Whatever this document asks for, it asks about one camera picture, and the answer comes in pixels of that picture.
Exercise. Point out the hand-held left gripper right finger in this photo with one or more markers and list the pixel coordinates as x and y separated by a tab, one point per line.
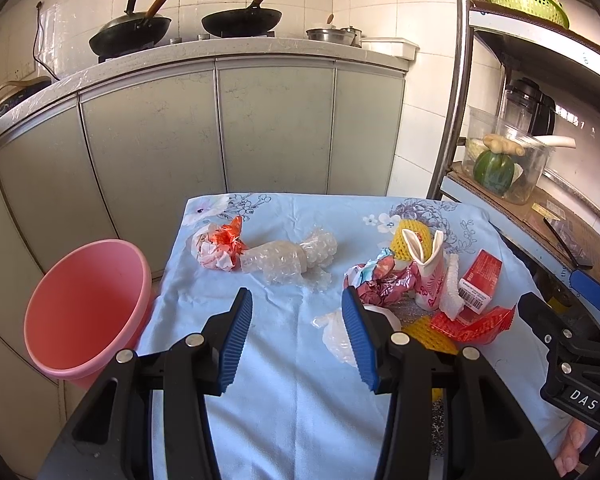
360	340

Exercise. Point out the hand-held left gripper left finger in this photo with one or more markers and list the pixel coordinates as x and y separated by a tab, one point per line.
237	340

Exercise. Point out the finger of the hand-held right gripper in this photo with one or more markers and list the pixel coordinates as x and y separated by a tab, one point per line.
540	315
590	290

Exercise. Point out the silver mesh cloth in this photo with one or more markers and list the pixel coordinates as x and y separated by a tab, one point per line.
412	312

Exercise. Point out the clear bubble wrap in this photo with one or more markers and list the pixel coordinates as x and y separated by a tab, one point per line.
280	260

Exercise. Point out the pink plastic bucket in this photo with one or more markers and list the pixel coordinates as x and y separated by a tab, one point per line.
80	310

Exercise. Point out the person's right hand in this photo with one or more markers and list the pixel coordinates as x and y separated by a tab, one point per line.
572	450

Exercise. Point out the white plastic bag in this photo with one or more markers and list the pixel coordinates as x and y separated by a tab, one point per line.
335	335

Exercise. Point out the red crumpled packet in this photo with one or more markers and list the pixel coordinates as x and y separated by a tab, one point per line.
480	327

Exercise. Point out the crumpled foil snack wrapper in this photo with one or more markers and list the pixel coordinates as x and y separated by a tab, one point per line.
380	280

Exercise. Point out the yellow foam fruit net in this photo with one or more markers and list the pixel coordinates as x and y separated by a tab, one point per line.
402	240
427	337

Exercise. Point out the small red box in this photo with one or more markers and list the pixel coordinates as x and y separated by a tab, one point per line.
480	275

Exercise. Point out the light blue floral tablecloth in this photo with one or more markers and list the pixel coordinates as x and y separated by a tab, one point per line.
290	410

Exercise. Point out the pink white paper cup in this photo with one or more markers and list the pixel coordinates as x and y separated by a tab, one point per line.
430	280

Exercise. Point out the orange white crumpled bag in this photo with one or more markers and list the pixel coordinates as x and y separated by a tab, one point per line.
217	250

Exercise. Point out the white foam sleeve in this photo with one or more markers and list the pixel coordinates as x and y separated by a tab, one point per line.
451	285

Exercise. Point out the brown cardboard sheet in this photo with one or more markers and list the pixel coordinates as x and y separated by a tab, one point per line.
540	210

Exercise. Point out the clear plastic container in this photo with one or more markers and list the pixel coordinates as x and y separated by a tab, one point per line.
530	180

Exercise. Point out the green squash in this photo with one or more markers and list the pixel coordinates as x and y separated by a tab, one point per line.
492	172

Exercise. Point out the white radish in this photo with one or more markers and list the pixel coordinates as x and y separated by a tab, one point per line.
555	141

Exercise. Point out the ginger root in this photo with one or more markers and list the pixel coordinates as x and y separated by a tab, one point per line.
500	144

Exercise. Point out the black blender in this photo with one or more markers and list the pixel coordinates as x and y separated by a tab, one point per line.
525	105

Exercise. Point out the grey kitchen cabinet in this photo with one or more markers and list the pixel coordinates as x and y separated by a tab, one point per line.
270	125

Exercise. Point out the metal shelf rack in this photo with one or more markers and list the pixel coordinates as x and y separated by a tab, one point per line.
460	60

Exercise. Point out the white rectangular tray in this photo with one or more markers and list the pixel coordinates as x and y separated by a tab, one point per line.
390	47

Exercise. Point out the green plastic basket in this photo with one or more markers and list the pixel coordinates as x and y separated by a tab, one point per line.
525	0

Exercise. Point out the stainless steel pot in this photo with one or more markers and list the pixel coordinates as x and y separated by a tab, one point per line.
330	36

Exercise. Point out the gas stove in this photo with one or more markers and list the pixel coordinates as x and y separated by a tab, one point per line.
174	40

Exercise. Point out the dark rice cooker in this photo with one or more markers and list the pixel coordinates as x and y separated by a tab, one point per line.
20	100

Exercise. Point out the black cooking spatula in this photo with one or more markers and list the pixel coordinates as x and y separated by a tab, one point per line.
132	2

